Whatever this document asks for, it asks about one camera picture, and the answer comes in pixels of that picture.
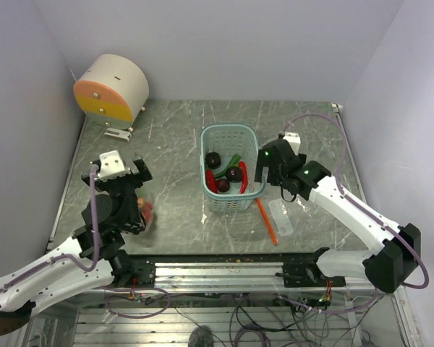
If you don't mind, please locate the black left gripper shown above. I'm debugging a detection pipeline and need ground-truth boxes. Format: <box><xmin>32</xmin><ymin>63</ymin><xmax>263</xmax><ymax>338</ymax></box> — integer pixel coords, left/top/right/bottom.
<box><xmin>80</xmin><ymin>152</ymin><xmax>150</xmax><ymax>228</ymax></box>

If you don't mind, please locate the clear zip bag orange zipper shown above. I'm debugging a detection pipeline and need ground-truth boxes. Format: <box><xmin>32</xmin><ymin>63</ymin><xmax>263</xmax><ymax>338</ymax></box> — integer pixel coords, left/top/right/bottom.
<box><xmin>135</xmin><ymin>188</ymin><xmax>155</xmax><ymax>234</ymax></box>

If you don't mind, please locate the red toy chili pepper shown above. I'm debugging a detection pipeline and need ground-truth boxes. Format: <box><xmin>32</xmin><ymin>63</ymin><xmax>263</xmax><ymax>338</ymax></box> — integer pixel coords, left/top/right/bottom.
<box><xmin>205</xmin><ymin>169</ymin><xmax>218</xmax><ymax>194</ymax></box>
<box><xmin>239</xmin><ymin>160</ymin><xmax>248</xmax><ymax>194</ymax></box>

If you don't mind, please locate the light blue plastic basket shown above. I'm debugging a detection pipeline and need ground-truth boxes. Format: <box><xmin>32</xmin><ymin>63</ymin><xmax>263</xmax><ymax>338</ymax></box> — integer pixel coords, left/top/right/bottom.
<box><xmin>200</xmin><ymin>124</ymin><xmax>265</xmax><ymax>213</ymax></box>

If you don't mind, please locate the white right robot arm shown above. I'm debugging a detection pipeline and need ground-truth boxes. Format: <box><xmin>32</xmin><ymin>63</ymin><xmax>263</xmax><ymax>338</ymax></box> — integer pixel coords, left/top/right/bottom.
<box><xmin>255</xmin><ymin>138</ymin><xmax>422</xmax><ymax>294</ymax></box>

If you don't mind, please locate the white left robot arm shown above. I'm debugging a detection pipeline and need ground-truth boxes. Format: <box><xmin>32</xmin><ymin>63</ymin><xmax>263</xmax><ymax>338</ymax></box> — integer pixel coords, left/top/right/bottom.
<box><xmin>0</xmin><ymin>150</ymin><xmax>152</xmax><ymax>336</ymax></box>

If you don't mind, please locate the cream round drawer cabinet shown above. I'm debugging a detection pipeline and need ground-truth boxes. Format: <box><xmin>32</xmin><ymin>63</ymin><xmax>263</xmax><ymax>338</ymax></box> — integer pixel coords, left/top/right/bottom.
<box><xmin>73</xmin><ymin>53</ymin><xmax>150</xmax><ymax>130</ymax></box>

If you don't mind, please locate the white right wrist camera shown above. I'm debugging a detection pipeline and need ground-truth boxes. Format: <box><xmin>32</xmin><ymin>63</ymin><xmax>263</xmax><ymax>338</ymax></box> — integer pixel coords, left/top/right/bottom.
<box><xmin>281</xmin><ymin>132</ymin><xmax>301</xmax><ymax>155</ymax></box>

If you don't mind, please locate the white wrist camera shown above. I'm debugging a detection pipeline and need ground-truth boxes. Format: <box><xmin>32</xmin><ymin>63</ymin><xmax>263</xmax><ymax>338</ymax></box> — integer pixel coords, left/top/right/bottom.
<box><xmin>281</xmin><ymin>132</ymin><xmax>301</xmax><ymax>155</ymax></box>
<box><xmin>91</xmin><ymin>150</ymin><xmax>131</xmax><ymax>181</ymax></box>

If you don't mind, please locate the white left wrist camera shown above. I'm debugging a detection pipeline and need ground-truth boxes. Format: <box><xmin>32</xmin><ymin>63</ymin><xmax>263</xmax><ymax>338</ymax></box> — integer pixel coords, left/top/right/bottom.
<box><xmin>91</xmin><ymin>150</ymin><xmax>131</xmax><ymax>181</ymax></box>

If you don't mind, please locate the small white metal bracket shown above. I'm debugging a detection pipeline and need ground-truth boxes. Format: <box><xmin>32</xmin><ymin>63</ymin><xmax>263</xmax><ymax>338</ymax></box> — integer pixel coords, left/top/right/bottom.
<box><xmin>104</xmin><ymin>127</ymin><xmax>132</xmax><ymax>142</ymax></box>

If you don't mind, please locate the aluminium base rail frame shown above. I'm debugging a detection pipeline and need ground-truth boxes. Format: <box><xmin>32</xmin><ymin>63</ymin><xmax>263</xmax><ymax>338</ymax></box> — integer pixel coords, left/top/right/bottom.
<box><xmin>20</xmin><ymin>254</ymin><xmax>418</xmax><ymax>346</ymax></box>

